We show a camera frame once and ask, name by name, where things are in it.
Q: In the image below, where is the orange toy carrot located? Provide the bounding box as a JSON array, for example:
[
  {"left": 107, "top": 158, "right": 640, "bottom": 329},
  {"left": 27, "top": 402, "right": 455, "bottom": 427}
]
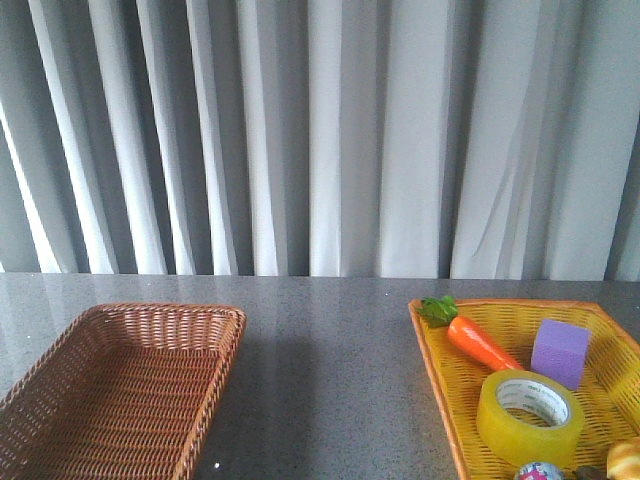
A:
[{"left": 416, "top": 296, "right": 524, "bottom": 371}]

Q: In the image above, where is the grey pleated curtain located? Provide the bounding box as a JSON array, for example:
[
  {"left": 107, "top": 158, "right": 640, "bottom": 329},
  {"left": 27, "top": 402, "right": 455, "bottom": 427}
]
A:
[{"left": 1, "top": 1, "right": 639, "bottom": 281}]

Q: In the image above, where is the yellow wicker basket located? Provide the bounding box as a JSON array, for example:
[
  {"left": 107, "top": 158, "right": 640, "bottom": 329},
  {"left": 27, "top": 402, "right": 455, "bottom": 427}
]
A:
[{"left": 408, "top": 298, "right": 639, "bottom": 479}]

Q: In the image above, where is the yellow tape roll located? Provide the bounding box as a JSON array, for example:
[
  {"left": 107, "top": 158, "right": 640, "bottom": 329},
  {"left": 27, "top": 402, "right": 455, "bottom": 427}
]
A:
[{"left": 476, "top": 369, "right": 586, "bottom": 467}]

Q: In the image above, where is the dark brown toy item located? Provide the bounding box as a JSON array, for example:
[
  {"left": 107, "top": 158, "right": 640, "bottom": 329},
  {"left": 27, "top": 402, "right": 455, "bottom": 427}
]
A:
[{"left": 574, "top": 465, "right": 607, "bottom": 480}]

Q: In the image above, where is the toy bread piece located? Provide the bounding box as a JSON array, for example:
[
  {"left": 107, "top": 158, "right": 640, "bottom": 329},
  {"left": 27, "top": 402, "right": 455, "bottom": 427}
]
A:
[{"left": 606, "top": 436, "right": 640, "bottom": 480}]

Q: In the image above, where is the purple foam cube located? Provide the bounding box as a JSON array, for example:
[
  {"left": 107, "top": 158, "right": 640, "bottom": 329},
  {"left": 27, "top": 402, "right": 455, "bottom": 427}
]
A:
[{"left": 531, "top": 319, "right": 591, "bottom": 390}]

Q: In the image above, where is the colourful patterned ball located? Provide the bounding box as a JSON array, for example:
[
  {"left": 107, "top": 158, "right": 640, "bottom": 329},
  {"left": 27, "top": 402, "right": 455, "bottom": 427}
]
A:
[{"left": 513, "top": 462, "right": 565, "bottom": 480}]

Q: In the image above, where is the brown wicker basket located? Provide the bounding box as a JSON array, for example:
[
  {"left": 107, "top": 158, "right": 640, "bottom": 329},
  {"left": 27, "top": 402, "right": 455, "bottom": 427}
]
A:
[{"left": 1, "top": 303, "right": 246, "bottom": 479}]

